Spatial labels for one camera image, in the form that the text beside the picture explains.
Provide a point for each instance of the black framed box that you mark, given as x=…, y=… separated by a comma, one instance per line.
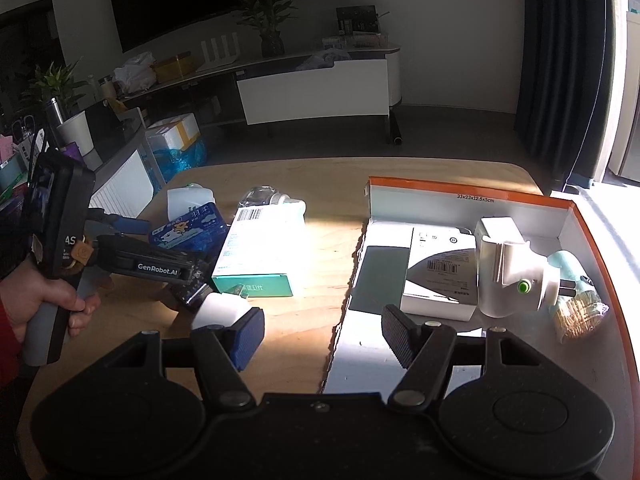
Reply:
x=356, y=21

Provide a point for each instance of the white cup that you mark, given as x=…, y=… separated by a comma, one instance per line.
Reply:
x=76, y=135

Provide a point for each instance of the clear liquid refill bottle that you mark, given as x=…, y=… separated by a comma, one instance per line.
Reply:
x=270, y=197

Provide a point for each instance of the taped cardboard parcel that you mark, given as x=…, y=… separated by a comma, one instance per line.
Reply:
x=172, y=132

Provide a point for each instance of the black roll under cabinet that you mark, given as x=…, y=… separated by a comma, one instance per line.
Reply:
x=395, y=127

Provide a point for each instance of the potted plant dark vase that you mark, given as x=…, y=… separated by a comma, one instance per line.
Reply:
x=270, y=25

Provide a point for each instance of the dark blue curtain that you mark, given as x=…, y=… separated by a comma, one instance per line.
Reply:
x=565, y=70

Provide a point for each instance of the blue tissue packet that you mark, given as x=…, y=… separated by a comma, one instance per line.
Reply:
x=187, y=232

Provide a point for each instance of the white plug-in vaporizer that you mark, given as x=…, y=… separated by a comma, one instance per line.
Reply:
x=510, y=280

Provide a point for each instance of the white plastic bag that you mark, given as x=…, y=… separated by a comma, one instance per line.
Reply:
x=134, y=74

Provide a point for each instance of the white TV cabinet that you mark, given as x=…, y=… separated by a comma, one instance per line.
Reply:
x=315, y=87

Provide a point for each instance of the person's left hand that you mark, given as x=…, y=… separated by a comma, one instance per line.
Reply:
x=30, y=300

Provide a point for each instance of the steel bottle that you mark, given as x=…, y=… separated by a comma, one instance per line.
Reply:
x=54, y=112

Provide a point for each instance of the blue plastic bags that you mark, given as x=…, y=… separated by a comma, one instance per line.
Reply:
x=180, y=157

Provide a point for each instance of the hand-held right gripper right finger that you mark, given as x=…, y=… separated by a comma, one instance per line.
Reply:
x=397, y=334

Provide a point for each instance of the white charger cube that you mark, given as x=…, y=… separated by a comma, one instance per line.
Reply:
x=500, y=230

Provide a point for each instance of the orange-rimmed cardboard box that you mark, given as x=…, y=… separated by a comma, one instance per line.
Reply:
x=550, y=360

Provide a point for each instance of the dark side table ribbed drawers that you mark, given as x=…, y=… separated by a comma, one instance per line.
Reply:
x=122, y=175

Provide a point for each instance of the yellow box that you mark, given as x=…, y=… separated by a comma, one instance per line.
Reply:
x=175, y=67

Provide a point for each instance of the white and green box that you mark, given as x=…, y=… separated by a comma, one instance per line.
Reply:
x=260, y=255

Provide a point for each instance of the white labelled box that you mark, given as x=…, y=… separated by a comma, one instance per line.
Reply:
x=440, y=280

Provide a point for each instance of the crumpled cloth on cabinet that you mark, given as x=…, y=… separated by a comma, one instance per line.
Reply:
x=322, y=60

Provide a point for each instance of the green bamboo plant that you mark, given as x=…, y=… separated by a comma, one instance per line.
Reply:
x=52, y=85

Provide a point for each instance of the small white box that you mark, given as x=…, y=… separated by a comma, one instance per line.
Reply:
x=220, y=312

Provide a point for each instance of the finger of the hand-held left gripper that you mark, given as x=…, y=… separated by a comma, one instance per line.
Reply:
x=127, y=223
x=192, y=285

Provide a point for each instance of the white router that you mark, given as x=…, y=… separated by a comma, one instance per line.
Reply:
x=219, y=50

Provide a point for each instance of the person's left forearm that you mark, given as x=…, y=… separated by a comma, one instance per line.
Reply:
x=9, y=355

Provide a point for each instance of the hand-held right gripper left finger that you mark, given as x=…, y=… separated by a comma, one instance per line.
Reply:
x=247, y=334

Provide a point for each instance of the white mosquito repellent heater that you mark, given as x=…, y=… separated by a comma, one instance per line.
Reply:
x=187, y=200

